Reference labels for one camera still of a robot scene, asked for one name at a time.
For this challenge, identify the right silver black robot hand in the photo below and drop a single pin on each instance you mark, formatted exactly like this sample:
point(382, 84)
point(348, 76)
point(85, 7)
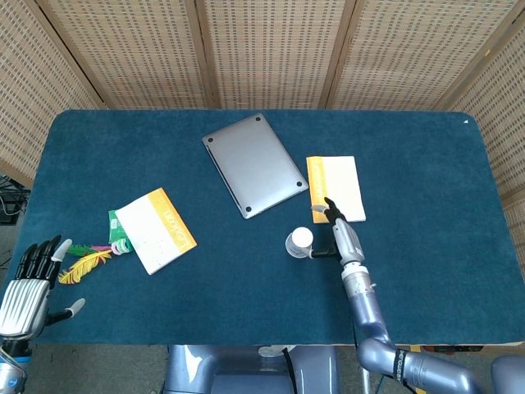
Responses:
point(348, 244)

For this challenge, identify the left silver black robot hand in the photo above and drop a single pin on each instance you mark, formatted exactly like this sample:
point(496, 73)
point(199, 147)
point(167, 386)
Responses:
point(24, 308)

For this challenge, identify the white paper cup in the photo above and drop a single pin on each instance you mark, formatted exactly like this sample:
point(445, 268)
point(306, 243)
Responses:
point(299, 242)

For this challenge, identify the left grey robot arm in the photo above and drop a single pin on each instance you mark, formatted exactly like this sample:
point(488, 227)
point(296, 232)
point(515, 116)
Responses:
point(10, 369)

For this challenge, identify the orange white Lexicon notebook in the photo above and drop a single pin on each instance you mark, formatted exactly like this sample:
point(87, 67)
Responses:
point(156, 232)
point(344, 180)

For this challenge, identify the yellow feather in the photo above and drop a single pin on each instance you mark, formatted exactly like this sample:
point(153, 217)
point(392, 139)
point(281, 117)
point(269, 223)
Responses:
point(82, 267)

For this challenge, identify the green feather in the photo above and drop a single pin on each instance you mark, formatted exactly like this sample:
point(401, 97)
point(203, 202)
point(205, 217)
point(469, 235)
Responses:
point(80, 249)

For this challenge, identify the pink feather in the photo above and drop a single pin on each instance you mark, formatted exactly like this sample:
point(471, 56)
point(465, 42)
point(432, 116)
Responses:
point(100, 248)

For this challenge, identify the green packet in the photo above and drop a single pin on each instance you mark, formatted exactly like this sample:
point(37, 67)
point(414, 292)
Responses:
point(115, 230)

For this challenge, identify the blue carpet table mat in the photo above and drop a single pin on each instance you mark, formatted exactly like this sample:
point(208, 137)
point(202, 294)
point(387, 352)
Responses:
point(246, 312)

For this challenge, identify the grey closed laptop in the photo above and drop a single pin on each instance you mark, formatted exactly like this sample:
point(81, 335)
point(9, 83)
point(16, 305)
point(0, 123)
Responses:
point(254, 164)

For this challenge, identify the blue-grey robot torso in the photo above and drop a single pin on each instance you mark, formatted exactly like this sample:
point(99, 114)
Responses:
point(197, 369)

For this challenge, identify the woven wooden folding screen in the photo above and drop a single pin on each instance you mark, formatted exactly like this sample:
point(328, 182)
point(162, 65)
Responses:
point(266, 49)

